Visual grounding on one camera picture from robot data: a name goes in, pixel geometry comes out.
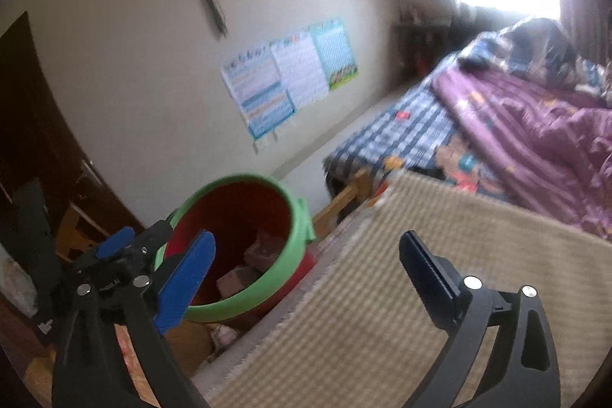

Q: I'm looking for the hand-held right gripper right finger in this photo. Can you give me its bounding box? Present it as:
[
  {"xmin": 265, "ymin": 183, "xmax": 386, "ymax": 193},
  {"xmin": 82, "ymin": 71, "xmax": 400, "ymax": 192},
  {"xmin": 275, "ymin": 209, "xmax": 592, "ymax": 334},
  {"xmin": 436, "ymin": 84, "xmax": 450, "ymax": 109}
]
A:
[{"xmin": 399, "ymin": 230, "xmax": 561, "ymax": 408}]

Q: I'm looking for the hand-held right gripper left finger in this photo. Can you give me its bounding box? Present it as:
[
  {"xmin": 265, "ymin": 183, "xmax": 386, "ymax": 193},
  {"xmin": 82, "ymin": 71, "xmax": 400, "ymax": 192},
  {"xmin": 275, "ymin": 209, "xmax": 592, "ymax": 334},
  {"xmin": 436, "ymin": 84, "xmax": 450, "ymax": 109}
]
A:
[{"xmin": 52, "ymin": 230, "xmax": 217, "ymax": 408}]

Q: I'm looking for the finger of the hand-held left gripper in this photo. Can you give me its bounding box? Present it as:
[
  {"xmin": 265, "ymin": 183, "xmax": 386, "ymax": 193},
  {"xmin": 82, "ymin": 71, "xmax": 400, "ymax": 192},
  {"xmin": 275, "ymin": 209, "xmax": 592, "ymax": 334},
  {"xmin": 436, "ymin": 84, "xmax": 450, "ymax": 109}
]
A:
[
  {"xmin": 134, "ymin": 221, "xmax": 175, "ymax": 265},
  {"xmin": 96, "ymin": 226, "xmax": 137, "ymax": 260}
]

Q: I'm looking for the red bin with green rim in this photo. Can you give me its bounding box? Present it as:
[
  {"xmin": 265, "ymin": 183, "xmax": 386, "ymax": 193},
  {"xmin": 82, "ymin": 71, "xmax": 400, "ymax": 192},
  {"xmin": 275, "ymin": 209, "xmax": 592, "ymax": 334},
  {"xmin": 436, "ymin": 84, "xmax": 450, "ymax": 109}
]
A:
[{"xmin": 153, "ymin": 173, "xmax": 317, "ymax": 323}]

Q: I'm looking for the wooden stool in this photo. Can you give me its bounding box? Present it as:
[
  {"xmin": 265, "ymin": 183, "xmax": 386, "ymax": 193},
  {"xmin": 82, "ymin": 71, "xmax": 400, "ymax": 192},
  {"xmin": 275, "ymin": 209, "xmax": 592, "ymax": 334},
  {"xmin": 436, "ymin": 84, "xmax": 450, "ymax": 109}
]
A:
[{"xmin": 55, "ymin": 202, "xmax": 113, "ymax": 263}]

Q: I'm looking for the pinkish box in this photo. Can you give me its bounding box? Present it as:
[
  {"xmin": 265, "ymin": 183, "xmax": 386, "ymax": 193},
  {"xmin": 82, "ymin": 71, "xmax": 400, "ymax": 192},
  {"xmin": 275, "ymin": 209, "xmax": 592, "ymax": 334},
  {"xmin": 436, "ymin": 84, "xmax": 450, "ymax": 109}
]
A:
[
  {"xmin": 215, "ymin": 267, "xmax": 263, "ymax": 299},
  {"xmin": 243, "ymin": 229, "xmax": 284, "ymax": 269}
]

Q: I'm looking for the plaid cartoon bedsheet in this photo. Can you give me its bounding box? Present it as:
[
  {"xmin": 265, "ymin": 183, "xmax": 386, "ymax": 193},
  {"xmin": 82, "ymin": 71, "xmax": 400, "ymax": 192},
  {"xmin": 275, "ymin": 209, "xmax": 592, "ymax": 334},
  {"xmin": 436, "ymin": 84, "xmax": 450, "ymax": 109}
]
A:
[{"xmin": 322, "ymin": 78, "xmax": 522, "ymax": 203}]

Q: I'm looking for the dark wooden door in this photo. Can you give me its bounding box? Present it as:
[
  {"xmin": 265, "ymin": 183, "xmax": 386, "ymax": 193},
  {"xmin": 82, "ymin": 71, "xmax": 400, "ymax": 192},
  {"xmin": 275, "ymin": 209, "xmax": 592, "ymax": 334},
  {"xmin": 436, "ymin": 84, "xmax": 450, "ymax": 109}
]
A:
[{"xmin": 0, "ymin": 11, "xmax": 144, "ymax": 256}]

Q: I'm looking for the purple quilt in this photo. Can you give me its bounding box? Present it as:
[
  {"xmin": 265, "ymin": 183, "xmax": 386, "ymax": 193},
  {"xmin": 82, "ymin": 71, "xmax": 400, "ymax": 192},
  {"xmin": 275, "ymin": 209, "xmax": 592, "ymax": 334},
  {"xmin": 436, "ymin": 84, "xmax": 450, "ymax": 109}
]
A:
[{"xmin": 433, "ymin": 66, "xmax": 612, "ymax": 241}]

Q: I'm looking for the dark side table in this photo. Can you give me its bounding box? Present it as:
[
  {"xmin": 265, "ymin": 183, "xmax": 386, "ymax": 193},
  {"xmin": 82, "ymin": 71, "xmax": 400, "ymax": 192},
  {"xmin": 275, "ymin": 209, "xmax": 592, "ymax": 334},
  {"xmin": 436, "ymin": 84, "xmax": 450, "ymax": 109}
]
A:
[{"xmin": 392, "ymin": 13, "xmax": 452, "ymax": 79}]

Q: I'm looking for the blue patchwork quilt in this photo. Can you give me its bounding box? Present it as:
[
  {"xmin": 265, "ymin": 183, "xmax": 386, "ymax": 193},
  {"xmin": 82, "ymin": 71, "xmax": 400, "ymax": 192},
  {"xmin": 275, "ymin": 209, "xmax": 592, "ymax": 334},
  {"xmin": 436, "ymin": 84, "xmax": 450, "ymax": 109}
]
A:
[{"xmin": 456, "ymin": 17, "xmax": 612, "ymax": 103}]

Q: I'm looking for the wooden bed frame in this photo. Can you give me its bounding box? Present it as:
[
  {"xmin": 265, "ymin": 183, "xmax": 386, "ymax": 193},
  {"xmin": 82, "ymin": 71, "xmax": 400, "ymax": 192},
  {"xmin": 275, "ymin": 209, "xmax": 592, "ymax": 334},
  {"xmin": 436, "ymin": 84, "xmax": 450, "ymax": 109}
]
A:
[{"xmin": 311, "ymin": 169, "xmax": 378, "ymax": 237}]

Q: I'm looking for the blue wall poster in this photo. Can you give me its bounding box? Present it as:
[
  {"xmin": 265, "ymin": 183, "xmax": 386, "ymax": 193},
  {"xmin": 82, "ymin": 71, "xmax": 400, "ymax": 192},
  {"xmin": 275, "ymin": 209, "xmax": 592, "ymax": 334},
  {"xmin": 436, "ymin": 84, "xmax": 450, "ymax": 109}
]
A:
[{"xmin": 220, "ymin": 45, "xmax": 296, "ymax": 141}]

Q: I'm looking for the white wall poster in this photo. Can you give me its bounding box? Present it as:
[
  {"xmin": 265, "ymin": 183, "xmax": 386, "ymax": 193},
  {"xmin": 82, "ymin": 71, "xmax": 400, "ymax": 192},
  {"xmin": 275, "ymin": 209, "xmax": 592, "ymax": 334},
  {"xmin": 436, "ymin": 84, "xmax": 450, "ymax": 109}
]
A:
[{"xmin": 270, "ymin": 30, "xmax": 330, "ymax": 110}]

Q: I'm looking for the green-edged wall poster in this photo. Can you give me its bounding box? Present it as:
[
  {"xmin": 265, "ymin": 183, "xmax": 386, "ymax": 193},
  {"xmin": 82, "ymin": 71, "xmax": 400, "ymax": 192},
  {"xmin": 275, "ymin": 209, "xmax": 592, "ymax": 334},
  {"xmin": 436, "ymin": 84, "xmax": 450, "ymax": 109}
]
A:
[{"xmin": 308, "ymin": 17, "xmax": 359, "ymax": 91}]

